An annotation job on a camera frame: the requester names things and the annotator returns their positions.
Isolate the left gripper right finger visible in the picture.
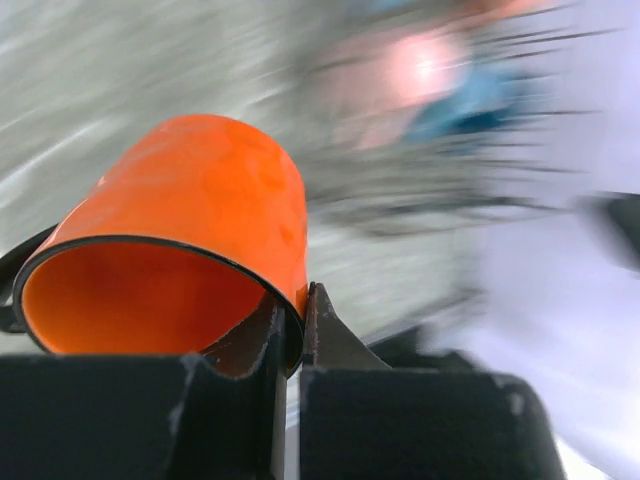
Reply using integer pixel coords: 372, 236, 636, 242
298, 283, 565, 479

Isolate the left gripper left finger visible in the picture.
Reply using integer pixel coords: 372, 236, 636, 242
1, 304, 286, 479

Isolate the orange mug black handle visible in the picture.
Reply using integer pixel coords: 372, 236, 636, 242
1, 114, 309, 369

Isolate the pink faceted mug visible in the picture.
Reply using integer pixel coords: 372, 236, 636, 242
316, 27, 471, 149

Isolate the light blue floral mug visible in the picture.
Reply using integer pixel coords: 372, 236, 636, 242
402, 66, 535, 144

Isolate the wire dish rack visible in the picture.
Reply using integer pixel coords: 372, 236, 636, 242
301, 1, 623, 237

